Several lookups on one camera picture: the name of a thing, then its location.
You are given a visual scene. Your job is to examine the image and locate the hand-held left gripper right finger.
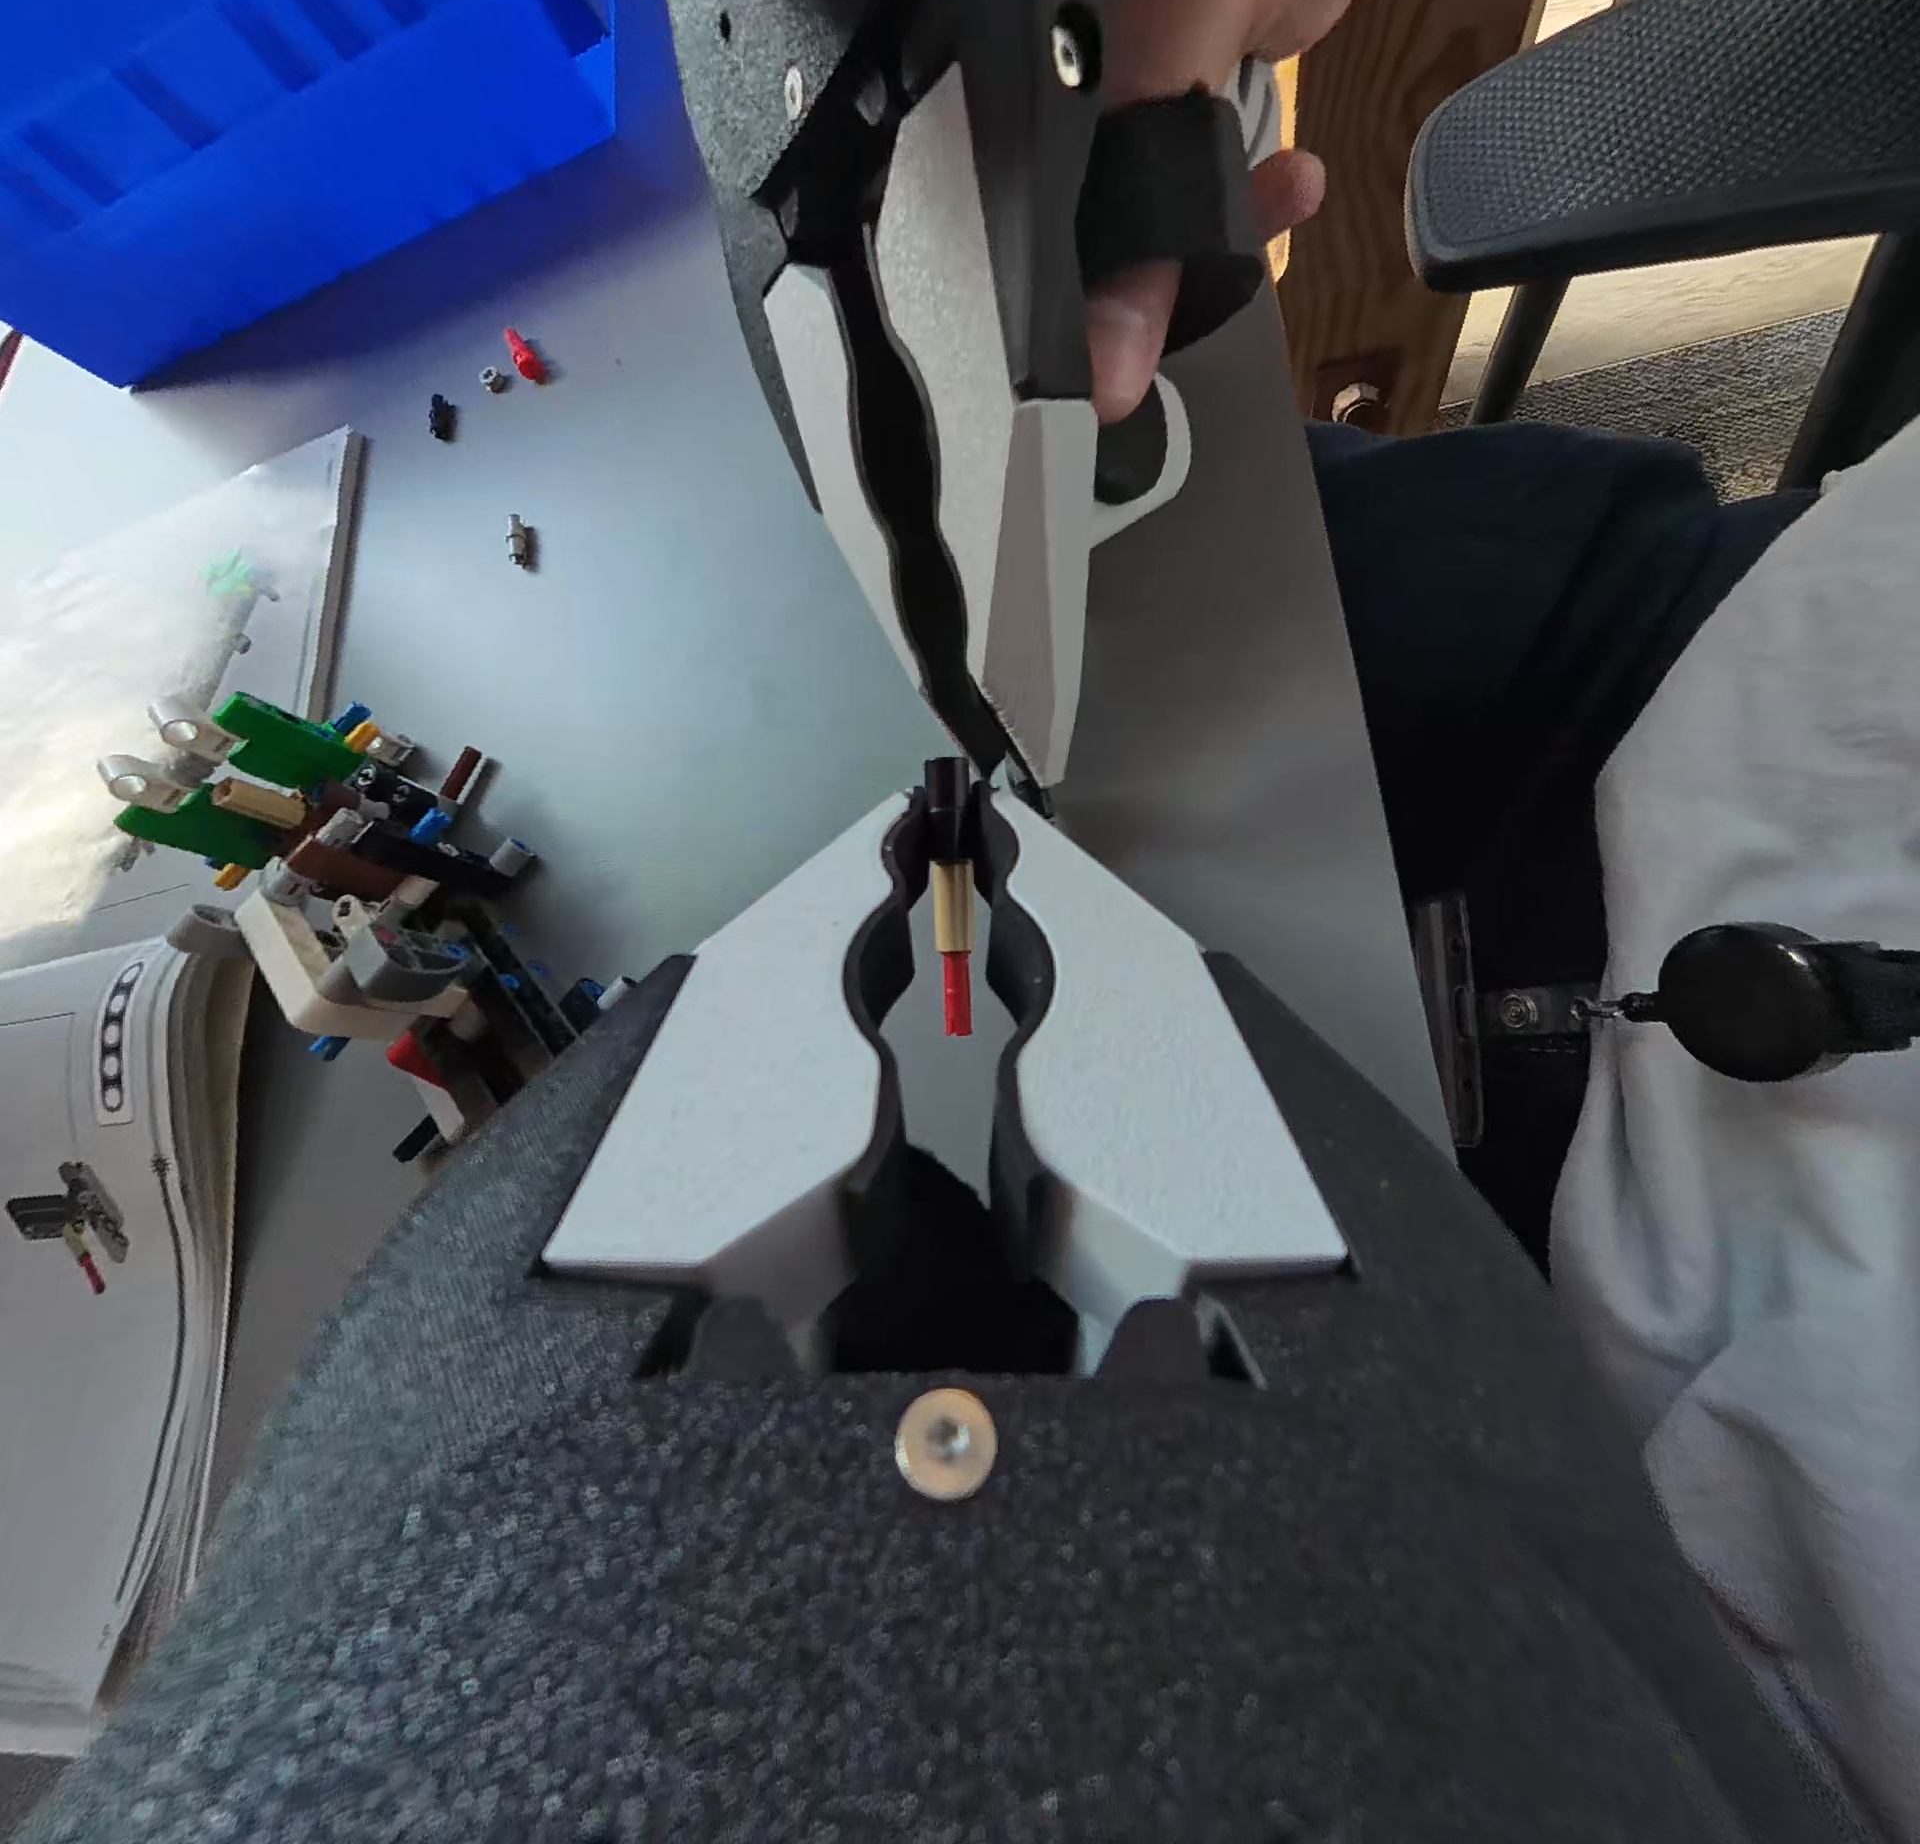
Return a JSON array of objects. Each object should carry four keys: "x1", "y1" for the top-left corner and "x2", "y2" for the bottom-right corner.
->
[{"x1": 973, "y1": 790, "x2": 1351, "y2": 1367}]

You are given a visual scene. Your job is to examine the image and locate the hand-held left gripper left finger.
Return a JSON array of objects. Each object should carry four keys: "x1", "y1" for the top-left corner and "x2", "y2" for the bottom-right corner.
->
[{"x1": 539, "y1": 790, "x2": 923, "y2": 1367}]

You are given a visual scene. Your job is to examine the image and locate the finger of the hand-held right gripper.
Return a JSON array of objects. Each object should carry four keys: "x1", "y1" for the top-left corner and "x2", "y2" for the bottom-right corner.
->
[
  {"x1": 856, "y1": 66, "x2": 1098, "y2": 817},
  {"x1": 763, "y1": 257, "x2": 1004, "y2": 772}
]

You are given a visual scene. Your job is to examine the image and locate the black tan red lego pin assembly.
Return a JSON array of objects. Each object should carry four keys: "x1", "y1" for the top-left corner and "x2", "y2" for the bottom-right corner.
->
[{"x1": 912, "y1": 756, "x2": 988, "y2": 1040}]

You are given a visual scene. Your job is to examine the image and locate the pile of lego pieces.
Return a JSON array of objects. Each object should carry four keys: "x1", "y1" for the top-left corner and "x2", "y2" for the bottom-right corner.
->
[{"x1": 96, "y1": 689, "x2": 649, "y2": 1165}]

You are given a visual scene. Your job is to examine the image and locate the lego instruction booklet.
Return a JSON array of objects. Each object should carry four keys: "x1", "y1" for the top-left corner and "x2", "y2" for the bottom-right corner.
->
[{"x1": 0, "y1": 905, "x2": 266, "y2": 1757}]

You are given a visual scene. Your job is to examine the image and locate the black belt clip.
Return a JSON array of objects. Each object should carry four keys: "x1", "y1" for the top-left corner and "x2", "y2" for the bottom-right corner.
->
[{"x1": 1409, "y1": 891, "x2": 1600, "y2": 1149}]

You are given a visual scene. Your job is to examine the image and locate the wooden table leg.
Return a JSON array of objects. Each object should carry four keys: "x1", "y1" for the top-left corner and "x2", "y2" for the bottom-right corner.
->
[{"x1": 1281, "y1": 0, "x2": 1568, "y2": 438}]

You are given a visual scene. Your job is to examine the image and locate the blue plastic bin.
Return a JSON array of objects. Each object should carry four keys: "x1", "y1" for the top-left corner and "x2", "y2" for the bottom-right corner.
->
[{"x1": 0, "y1": 0, "x2": 621, "y2": 392}]

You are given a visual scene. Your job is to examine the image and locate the person's dark trousers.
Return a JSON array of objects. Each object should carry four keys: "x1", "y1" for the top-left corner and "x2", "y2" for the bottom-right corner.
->
[{"x1": 1304, "y1": 420, "x2": 1824, "y2": 1276}]

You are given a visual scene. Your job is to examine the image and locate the black badge reel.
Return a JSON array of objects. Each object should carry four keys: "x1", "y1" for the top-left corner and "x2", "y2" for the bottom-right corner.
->
[{"x1": 1594, "y1": 920, "x2": 1920, "y2": 1090}]

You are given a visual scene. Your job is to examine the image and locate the person's white shirt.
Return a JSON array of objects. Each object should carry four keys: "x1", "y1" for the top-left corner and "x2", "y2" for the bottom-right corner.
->
[{"x1": 1549, "y1": 416, "x2": 1920, "y2": 1844}]

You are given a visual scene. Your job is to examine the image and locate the white flat board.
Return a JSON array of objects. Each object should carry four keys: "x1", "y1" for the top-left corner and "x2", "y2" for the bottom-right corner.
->
[{"x1": 0, "y1": 425, "x2": 366, "y2": 933}]

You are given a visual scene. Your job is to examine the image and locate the black chair armrest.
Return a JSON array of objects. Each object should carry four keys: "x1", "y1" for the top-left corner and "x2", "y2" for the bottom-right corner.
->
[{"x1": 1407, "y1": 0, "x2": 1920, "y2": 493}]

